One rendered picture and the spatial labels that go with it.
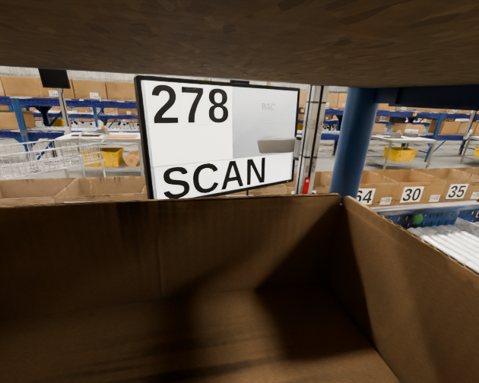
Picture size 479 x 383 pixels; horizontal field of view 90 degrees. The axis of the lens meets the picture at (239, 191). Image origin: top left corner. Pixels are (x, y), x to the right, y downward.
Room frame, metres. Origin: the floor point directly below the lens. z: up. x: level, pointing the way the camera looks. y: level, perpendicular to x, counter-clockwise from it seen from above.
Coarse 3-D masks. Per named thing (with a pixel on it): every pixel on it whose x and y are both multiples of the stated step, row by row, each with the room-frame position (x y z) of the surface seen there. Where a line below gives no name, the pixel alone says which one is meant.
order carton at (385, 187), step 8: (368, 176) 1.74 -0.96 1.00; (376, 176) 1.67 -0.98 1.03; (384, 176) 1.61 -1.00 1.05; (360, 184) 1.41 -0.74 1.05; (368, 184) 1.42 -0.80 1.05; (376, 184) 1.44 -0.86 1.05; (384, 184) 1.45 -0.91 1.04; (392, 184) 1.47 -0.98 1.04; (376, 192) 1.44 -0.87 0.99; (384, 192) 1.46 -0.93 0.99; (392, 192) 1.47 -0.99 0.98; (376, 200) 1.45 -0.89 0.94; (392, 200) 1.48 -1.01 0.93
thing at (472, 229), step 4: (456, 220) 1.51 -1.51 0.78; (460, 220) 1.49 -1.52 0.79; (464, 220) 1.47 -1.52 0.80; (456, 224) 1.50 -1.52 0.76; (460, 224) 1.48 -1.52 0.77; (464, 224) 1.46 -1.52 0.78; (468, 224) 1.44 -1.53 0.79; (472, 224) 1.42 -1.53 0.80; (460, 228) 1.47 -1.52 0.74; (464, 228) 1.45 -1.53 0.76; (468, 228) 1.43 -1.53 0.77; (472, 228) 1.41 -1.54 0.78; (476, 228) 1.39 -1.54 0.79; (468, 232) 1.42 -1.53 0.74; (472, 232) 1.40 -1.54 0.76; (476, 232) 1.39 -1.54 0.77
